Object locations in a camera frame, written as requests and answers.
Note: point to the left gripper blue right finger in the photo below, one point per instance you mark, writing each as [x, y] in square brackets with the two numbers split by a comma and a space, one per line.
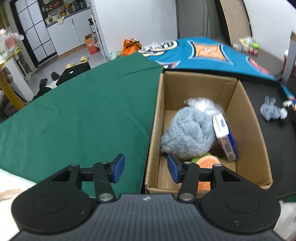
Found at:
[189, 175]

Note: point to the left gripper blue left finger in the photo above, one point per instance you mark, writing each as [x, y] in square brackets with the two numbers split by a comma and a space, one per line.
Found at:
[102, 174]

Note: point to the burger plush toy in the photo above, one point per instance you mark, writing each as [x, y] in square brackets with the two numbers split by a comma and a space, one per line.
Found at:
[206, 161]

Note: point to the fluffy grey plush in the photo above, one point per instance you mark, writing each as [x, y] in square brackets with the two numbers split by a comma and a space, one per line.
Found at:
[190, 134]

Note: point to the tissue pack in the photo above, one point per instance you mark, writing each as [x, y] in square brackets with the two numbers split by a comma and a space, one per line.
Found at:
[225, 137]

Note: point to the brown cardboard box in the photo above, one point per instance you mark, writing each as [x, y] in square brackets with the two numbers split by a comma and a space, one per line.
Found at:
[174, 88]

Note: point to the white bagged plush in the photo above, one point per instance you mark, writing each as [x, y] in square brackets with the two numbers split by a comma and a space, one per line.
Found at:
[205, 106]

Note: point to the green cloth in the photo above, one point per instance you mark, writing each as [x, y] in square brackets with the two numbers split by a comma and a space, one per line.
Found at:
[91, 118]

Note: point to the black shallow tray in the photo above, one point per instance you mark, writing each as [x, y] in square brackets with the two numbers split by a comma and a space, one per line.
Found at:
[279, 140]

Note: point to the grey elephant plush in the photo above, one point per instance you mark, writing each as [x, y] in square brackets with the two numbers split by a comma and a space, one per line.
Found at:
[269, 110]

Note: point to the black stool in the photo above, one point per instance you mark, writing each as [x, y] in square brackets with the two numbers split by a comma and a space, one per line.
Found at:
[72, 72]

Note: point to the yellow slipper left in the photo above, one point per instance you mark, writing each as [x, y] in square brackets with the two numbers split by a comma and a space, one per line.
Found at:
[70, 65]

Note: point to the yellow slipper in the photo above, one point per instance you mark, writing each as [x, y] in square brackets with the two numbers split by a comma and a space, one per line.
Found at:
[84, 59]
[70, 65]

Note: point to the yellow slipper right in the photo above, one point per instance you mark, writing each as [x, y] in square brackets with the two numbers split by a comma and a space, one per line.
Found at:
[84, 59]

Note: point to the black white plush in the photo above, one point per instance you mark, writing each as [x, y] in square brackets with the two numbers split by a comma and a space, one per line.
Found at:
[287, 113]

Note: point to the blue patterned blanket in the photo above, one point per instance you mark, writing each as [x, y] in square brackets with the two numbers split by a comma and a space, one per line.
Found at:
[203, 54]

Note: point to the orange bag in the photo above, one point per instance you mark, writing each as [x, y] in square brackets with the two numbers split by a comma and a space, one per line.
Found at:
[130, 46]

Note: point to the orange cardboard box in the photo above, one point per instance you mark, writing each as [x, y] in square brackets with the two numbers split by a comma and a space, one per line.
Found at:
[91, 44]

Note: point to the grey bench mat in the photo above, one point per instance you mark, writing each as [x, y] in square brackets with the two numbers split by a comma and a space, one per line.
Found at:
[268, 61]

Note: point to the grey desk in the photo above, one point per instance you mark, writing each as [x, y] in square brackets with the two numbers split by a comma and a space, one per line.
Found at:
[289, 61]

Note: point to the green cup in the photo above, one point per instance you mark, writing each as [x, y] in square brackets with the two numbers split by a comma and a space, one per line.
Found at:
[255, 45]

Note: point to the large framed board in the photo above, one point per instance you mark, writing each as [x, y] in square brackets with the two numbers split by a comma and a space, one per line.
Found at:
[234, 19]

